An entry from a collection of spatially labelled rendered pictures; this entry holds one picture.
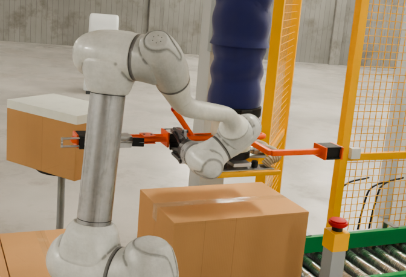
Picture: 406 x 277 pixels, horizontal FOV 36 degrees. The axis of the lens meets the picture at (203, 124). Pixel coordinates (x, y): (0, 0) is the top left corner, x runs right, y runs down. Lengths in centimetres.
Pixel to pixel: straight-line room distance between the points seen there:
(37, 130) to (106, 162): 222
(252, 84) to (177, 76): 79
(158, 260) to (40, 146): 234
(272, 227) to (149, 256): 93
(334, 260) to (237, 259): 41
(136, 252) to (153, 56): 53
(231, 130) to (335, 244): 56
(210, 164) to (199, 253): 48
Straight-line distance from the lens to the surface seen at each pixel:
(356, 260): 331
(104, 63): 173
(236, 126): 210
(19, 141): 411
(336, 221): 230
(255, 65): 244
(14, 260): 301
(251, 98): 245
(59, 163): 389
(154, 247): 175
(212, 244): 246
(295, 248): 267
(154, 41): 166
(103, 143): 176
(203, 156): 210
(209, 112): 196
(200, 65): 361
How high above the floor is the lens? 181
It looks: 12 degrees down
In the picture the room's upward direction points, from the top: 5 degrees clockwise
